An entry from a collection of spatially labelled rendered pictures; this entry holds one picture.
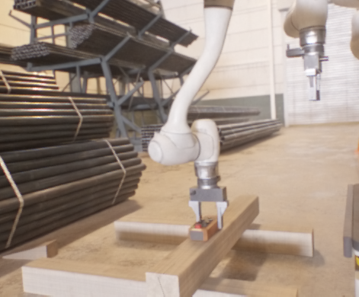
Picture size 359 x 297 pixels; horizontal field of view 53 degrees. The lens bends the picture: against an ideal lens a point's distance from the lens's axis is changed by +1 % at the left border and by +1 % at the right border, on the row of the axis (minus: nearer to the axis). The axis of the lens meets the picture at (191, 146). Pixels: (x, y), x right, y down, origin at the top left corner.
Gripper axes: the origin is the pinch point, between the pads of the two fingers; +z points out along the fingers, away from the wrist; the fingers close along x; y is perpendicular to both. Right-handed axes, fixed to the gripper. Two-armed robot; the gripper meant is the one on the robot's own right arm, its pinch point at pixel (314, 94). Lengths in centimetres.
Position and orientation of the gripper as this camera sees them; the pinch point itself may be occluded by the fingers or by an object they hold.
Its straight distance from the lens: 137.5
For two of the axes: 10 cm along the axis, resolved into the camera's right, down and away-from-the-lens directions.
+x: 4.1, -0.9, 9.1
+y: 9.1, -0.2, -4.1
